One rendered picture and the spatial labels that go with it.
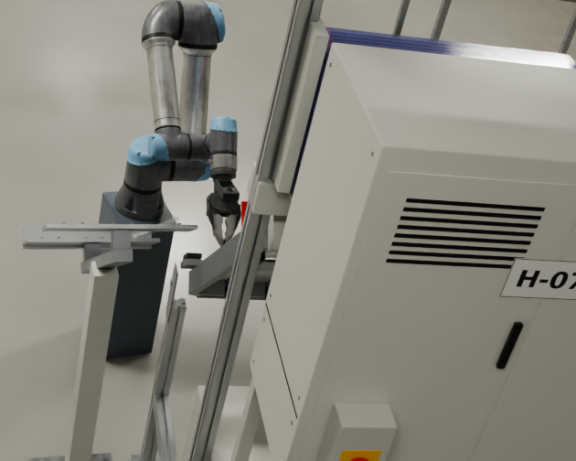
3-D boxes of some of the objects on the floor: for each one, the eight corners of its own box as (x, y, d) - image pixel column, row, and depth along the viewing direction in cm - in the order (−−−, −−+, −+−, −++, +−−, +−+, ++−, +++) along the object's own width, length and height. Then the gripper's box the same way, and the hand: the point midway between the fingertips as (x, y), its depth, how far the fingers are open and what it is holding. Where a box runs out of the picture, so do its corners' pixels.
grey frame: (138, 462, 319) (262, -188, 212) (382, 461, 340) (606, -129, 234) (155, 625, 276) (322, -87, 169) (433, 611, 297) (736, -27, 191)
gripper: (234, 177, 299) (234, 252, 295) (203, 175, 297) (201, 251, 293) (242, 170, 291) (241, 247, 287) (209, 167, 289) (208, 245, 285)
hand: (224, 242), depth 288 cm, fingers closed
